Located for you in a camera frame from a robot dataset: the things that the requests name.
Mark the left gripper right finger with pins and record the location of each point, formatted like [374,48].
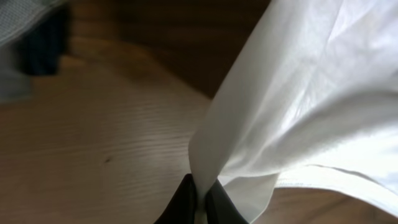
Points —
[219,207]

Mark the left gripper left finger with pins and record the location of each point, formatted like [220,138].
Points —
[182,206]

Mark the white t-shirt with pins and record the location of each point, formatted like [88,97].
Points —
[311,101]

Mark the grey folded trousers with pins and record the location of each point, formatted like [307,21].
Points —
[18,18]

